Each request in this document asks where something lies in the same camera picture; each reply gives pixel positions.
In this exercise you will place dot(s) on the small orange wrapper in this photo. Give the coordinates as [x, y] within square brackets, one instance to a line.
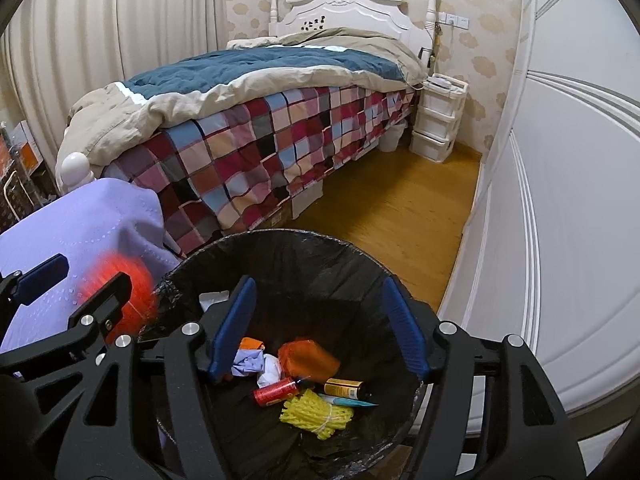
[252, 344]

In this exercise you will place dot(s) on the cardboard sheet under bed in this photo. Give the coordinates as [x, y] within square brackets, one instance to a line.
[307, 200]

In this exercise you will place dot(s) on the orange and white box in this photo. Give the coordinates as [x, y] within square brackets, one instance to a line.
[27, 147]

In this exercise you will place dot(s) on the orange foam fruit net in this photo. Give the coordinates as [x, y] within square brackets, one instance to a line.
[142, 295]

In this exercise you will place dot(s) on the white power strip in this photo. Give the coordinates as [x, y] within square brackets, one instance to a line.
[445, 82]

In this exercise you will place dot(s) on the lavender tissue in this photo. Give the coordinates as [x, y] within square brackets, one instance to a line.
[247, 362]

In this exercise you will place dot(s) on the purple tablecloth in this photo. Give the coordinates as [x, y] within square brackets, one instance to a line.
[100, 220]

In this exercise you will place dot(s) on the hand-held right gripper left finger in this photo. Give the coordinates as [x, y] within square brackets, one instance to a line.
[232, 330]

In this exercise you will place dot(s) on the wall socket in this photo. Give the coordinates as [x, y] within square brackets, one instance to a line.
[454, 20]

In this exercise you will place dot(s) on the teal and white packet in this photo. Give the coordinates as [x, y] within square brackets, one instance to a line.
[350, 401]

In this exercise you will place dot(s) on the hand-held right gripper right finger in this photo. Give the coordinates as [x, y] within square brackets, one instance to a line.
[405, 330]

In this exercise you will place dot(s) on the black and gold bottle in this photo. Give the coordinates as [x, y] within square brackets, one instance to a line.
[342, 389]

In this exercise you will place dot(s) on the yellow foam fruit net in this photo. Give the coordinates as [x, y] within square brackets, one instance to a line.
[310, 412]

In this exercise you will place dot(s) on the black-lined trash bin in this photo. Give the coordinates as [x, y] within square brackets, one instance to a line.
[310, 270]

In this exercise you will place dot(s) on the blue and beige quilt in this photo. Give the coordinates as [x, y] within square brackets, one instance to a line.
[225, 67]

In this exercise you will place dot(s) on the striped beige curtain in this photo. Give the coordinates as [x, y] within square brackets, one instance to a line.
[125, 25]

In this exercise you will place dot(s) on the orange packet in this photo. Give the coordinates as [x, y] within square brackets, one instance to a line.
[307, 357]

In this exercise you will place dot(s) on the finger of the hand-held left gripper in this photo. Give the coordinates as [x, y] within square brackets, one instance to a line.
[42, 277]
[107, 300]

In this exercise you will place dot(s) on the white wardrobe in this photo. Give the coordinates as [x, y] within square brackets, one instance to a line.
[575, 185]

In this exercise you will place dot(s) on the bed with patchwork blanket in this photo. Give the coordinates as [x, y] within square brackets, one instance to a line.
[350, 15]

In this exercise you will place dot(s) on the red can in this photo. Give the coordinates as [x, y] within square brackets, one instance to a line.
[272, 392]

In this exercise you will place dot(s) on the white paper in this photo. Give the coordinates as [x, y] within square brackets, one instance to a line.
[270, 370]

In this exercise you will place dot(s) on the white drawer cabinet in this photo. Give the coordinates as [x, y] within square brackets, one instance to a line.
[435, 125]

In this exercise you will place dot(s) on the plaid bedsheet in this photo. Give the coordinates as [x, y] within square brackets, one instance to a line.
[250, 150]

